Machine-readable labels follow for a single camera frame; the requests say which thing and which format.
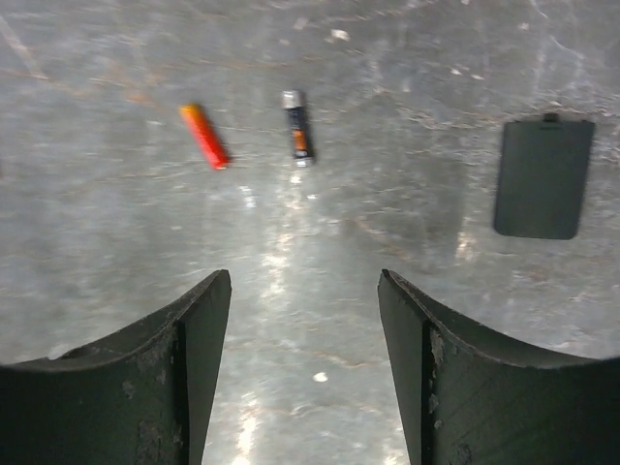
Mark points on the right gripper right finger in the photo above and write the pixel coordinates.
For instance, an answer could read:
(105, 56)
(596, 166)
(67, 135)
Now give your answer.
(468, 394)

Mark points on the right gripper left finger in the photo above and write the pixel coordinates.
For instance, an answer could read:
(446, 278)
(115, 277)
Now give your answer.
(141, 395)

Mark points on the black battery cover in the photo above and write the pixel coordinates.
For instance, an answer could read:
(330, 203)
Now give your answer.
(542, 177)

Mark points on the red orange AAA battery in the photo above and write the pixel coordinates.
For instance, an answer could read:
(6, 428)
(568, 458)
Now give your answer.
(206, 138)

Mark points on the black AAA battery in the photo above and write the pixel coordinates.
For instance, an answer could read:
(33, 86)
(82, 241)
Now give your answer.
(293, 103)

